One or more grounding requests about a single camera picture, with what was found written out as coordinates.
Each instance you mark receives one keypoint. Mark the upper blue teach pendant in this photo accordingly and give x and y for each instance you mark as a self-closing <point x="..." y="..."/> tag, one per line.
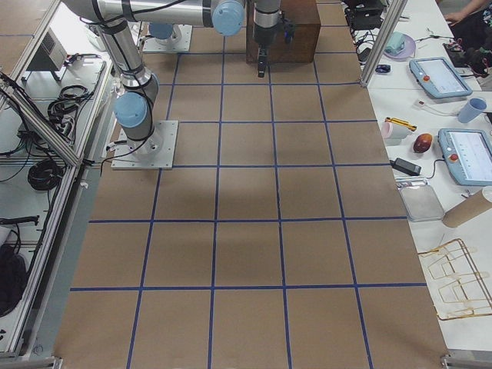
<point x="438" y="77"/>

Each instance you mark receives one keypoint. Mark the lavender plate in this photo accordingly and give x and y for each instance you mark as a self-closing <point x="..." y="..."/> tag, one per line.
<point x="409" y="50"/>

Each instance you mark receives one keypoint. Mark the teal object on plate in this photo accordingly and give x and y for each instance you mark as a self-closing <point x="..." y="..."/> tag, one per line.
<point x="395" y="44"/>

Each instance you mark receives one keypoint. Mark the pink cup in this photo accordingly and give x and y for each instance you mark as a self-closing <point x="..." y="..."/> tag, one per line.
<point x="394" y="131"/>

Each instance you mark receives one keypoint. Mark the grey electronics box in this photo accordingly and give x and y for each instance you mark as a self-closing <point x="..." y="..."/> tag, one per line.
<point x="49" y="57"/>

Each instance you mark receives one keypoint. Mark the light blue plastic cup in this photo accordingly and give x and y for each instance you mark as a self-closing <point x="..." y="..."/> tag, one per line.
<point x="471" y="110"/>

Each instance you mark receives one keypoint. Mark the dark wooden drawer cabinet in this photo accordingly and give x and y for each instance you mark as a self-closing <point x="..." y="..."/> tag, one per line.
<point x="304" y="16"/>

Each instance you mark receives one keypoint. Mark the black power adapter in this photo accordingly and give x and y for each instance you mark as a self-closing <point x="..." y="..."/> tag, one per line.
<point x="405" y="167"/>

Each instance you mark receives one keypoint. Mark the gold metal tool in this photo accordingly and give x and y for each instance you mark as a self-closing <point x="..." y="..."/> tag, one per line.
<point x="403" y="123"/>

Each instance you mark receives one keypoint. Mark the red mango fruit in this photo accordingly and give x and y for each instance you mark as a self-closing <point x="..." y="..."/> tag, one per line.
<point x="422" y="143"/>

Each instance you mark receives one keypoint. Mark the cardboard tube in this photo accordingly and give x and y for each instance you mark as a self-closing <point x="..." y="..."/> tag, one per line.
<point x="469" y="208"/>

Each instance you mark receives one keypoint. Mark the blue teach pendant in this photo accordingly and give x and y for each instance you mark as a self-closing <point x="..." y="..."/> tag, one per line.
<point x="438" y="77"/>
<point x="467" y="153"/>

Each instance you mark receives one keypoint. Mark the silver metal tray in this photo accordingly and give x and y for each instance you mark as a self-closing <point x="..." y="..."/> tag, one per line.
<point x="419" y="198"/>

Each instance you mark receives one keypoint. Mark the lower blue teach pendant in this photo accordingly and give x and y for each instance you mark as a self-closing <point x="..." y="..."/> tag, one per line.
<point x="467" y="153"/>

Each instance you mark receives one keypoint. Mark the gold wire rack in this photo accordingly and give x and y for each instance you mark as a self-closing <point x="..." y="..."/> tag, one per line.
<point x="458" y="287"/>

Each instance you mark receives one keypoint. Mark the aluminium frame post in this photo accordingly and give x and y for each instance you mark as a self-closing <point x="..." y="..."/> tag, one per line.
<point x="394" y="11"/>

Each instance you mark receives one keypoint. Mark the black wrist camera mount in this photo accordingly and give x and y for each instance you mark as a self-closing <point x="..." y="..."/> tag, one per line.
<point x="289" y="29"/>

